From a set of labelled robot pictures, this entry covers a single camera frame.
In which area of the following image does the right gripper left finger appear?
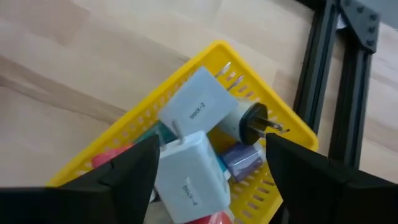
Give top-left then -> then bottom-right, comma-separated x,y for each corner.
0,135 -> 160,224

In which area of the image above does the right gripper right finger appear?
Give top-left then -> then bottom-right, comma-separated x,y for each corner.
266,133 -> 398,224

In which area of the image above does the purple white wall charger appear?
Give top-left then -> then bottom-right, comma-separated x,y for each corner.
220,141 -> 266,184

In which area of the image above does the teal white wall charger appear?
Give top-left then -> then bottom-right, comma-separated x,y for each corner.
136,120 -> 178,147

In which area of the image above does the white rectangular USB charger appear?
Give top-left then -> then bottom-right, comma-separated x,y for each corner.
154,119 -> 233,224

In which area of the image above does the white rounded wall charger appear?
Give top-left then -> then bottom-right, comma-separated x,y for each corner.
216,99 -> 290,146

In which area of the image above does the white cube charger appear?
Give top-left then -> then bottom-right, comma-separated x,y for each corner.
157,61 -> 245,138

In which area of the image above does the yellow plastic basket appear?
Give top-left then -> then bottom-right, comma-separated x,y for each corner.
46,39 -> 320,224

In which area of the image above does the black aluminium table frame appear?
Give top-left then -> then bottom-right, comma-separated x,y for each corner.
294,0 -> 382,170

